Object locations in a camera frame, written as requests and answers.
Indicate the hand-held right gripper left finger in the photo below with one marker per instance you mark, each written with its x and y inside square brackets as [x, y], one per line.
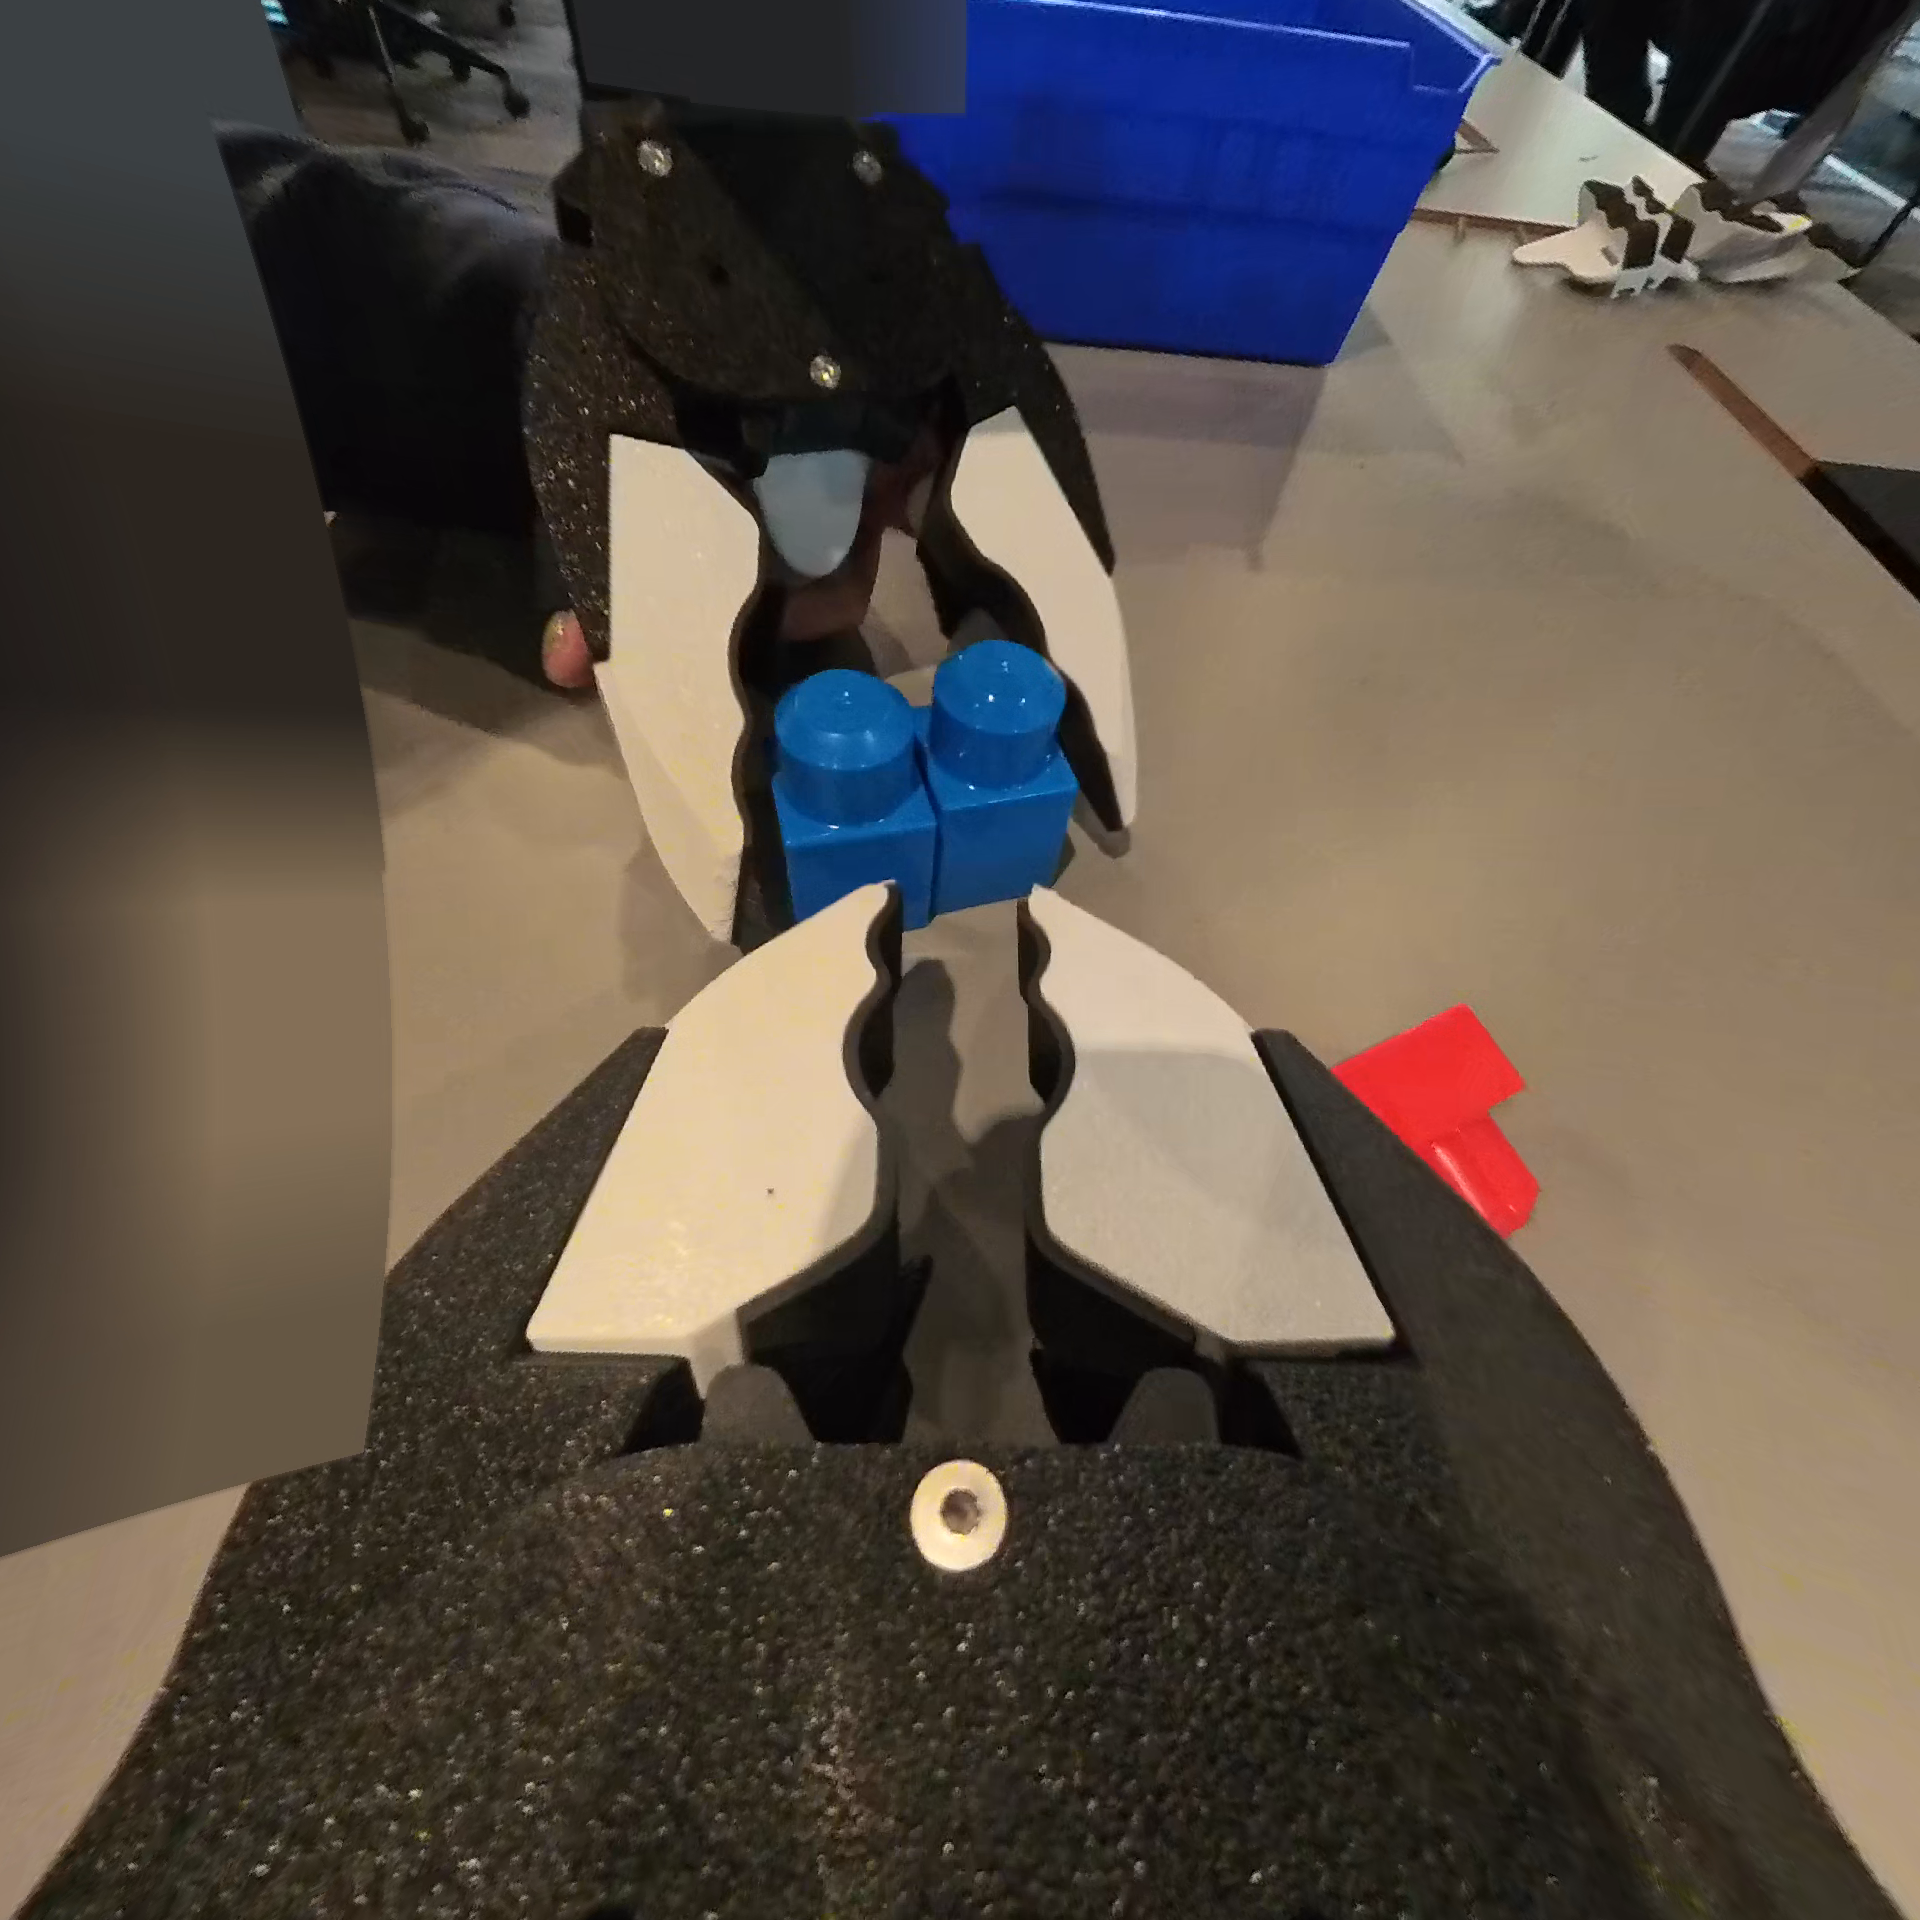
[719, 1186]

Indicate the blue plastic bin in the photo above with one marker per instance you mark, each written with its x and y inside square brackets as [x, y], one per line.
[1200, 242]

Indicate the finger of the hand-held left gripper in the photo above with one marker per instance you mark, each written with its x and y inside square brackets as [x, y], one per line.
[669, 672]
[1052, 586]

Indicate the person's left hand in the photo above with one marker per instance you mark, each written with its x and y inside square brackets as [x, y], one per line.
[567, 652]

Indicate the red two-stud mega block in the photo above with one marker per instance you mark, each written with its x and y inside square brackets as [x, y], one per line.
[1439, 1074]

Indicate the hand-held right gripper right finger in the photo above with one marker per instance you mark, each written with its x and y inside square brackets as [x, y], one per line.
[1212, 1186]

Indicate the person's left forearm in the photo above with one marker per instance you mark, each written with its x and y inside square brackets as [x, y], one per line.
[418, 374]

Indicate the blue one-stud mega block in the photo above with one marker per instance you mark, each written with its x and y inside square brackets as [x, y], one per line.
[1000, 807]

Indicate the black flat pad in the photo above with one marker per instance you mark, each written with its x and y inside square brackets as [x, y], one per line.
[1872, 509]

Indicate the black wheeled chair base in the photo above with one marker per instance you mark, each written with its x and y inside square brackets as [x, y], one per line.
[436, 44]

